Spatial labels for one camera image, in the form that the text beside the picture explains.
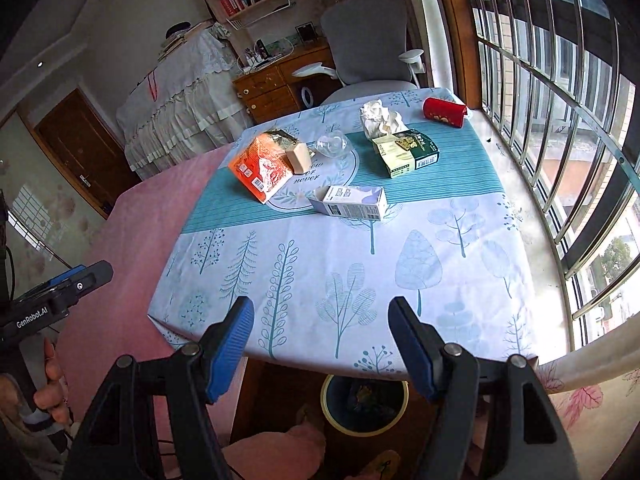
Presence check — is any tree print tablecloth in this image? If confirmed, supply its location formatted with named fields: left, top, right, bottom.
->
left=147, top=87, right=538, bottom=376

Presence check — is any pink bedspread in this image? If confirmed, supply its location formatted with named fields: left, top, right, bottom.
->
left=50, top=147, right=251, bottom=480

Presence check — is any clear plastic packaging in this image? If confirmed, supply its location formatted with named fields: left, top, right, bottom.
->
left=312, top=130, right=353, bottom=157

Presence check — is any white lace furniture cover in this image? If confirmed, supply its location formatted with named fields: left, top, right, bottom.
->
left=116, top=22, right=251, bottom=181

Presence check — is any small beige box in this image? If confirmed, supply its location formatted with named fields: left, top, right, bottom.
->
left=285, top=142, right=312, bottom=176

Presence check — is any white tissue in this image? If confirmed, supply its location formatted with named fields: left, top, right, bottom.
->
left=359, top=100, right=408, bottom=138

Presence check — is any yellow rim trash bin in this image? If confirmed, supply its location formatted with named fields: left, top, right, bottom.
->
left=320, top=372, right=410, bottom=436

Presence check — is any metal window grille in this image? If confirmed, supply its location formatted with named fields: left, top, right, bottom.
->
left=460, top=0, right=640, bottom=351

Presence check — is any brown wooden door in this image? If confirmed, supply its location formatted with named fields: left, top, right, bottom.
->
left=32, top=87, right=141, bottom=218

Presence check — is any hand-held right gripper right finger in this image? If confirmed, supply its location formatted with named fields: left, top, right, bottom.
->
left=387, top=296, right=581, bottom=480

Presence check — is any white lilac carton box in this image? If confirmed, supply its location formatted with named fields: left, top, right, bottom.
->
left=308, top=185, right=388, bottom=222

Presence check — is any wooden desk with drawers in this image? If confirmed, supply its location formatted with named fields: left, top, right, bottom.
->
left=232, top=42, right=336, bottom=126

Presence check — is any orange snack bag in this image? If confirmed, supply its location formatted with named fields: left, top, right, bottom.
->
left=228, top=129, right=301, bottom=205

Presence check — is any white curtain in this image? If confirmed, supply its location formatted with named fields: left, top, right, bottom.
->
left=400, top=0, right=441, bottom=91

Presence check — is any person's left hand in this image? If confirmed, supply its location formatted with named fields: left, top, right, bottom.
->
left=31, top=336, right=73, bottom=428

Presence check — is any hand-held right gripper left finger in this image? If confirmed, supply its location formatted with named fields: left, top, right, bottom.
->
left=61, top=296, right=256, bottom=480

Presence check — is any leaf print cloth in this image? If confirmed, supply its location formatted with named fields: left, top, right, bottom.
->
left=537, top=340, right=640, bottom=480

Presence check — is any green tea box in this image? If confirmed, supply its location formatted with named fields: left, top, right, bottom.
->
left=371, top=129, right=442, bottom=179

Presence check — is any grey office chair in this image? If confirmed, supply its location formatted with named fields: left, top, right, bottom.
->
left=292, top=0, right=426, bottom=106

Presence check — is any red pouch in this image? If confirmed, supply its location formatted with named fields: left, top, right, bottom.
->
left=422, top=96, right=469, bottom=128

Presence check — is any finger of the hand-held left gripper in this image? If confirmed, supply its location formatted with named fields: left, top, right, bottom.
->
left=15, top=265, right=86, bottom=302
left=47, top=260, right=115, bottom=317

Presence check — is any yellow slipper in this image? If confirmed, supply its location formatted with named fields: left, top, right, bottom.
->
left=360, top=449, right=401, bottom=480
left=295, top=405, right=326, bottom=431

